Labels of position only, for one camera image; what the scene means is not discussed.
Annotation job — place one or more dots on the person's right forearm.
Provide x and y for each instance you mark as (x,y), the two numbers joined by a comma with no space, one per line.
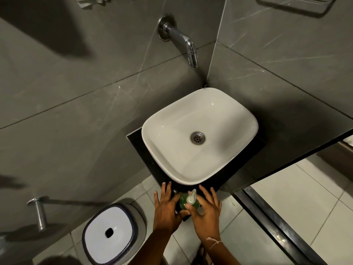
(222,253)

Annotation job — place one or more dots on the white ceramic sink basin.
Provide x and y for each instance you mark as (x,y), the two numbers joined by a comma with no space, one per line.
(176,151)

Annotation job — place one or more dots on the metal wall rack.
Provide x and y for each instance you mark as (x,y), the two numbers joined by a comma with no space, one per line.
(297,6)

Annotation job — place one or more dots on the person's left forearm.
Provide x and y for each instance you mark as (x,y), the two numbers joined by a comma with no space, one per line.
(154,248)

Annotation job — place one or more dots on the person's sandalled foot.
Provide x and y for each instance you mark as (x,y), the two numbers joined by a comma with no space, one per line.
(201,255)

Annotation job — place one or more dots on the chrome toilet paper holder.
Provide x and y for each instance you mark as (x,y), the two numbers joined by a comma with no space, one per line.
(40,213)

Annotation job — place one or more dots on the white thread wristband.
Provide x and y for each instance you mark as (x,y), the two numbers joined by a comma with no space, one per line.
(214,241)

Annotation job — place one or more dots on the person's right thumb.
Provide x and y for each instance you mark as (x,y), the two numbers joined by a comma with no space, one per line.
(190,210)

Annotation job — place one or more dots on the person's right middle finger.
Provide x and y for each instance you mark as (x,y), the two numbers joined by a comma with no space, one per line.
(214,197)

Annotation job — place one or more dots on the person's left hand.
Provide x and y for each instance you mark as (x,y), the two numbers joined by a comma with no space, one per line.
(165,215)

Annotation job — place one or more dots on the chrome wall faucet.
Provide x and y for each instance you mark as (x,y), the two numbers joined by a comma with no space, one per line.
(179,34)

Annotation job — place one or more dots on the person's left little finger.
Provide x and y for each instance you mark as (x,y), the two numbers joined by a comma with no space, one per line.
(157,200)

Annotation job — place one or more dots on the person's left middle finger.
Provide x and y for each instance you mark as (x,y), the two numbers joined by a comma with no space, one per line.
(170,192)

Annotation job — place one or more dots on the person's left thumb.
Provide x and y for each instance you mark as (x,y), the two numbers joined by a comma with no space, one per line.
(184,214)

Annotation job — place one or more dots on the white lidded trash bin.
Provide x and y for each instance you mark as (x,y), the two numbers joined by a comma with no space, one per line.
(107,234)

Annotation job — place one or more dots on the chrome sink drain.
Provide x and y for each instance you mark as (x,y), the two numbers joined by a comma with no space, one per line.
(197,138)

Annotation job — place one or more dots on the green soap dispenser bottle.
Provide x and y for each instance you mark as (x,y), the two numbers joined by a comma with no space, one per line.
(184,200)

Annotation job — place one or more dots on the person's right hand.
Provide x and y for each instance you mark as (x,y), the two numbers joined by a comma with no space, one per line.
(206,220)

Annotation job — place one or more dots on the black door threshold strip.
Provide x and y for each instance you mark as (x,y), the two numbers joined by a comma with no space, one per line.
(275,226)

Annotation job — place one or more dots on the black stone counter slab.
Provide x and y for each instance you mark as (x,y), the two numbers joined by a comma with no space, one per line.
(143,151)

